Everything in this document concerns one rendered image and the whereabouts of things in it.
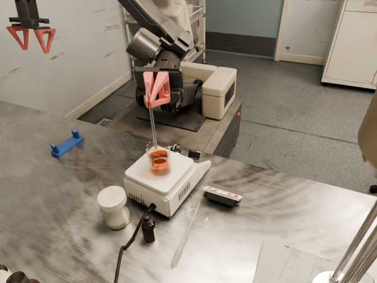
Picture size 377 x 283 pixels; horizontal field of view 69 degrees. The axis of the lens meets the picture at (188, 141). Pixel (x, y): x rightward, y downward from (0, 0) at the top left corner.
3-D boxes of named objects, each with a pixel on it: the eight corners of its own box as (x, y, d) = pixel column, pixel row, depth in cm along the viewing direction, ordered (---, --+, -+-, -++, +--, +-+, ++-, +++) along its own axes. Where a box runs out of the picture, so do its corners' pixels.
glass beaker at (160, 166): (160, 185, 59) (156, 156, 54) (144, 173, 62) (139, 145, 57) (179, 170, 62) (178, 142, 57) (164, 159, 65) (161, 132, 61)
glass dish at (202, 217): (194, 231, 59) (194, 226, 58) (180, 214, 63) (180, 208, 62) (214, 219, 62) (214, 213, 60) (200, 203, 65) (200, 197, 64)
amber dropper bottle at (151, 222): (157, 241, 58) (153, 221, 53) (143, 243, 58) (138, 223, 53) (157, 229, 60) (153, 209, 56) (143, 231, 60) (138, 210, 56)
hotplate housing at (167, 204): (172, 153, 80) (170, 130, 76) (212, 168, 75) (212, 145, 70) (120, 205, 66) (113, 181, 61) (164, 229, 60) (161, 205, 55)
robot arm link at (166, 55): (185, 59, 68) (173, 76, 71) (162, 41, 66) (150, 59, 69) (181, 71, 62) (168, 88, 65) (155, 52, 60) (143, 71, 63)
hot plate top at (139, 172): (155, 146, 70) (155, 144, 70) (195, 162, 65) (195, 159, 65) (123, 176, 62) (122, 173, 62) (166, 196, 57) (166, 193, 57)
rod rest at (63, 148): (76, 136, 89) (73, 127, 86) (83, 139, 87) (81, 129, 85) (50, 154, 82) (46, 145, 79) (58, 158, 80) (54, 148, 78)
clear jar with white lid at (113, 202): (133, 226, 61) (127, 203, 56) (105, 233, 60) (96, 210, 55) (130, 205, 65) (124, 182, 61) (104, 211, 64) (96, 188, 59)
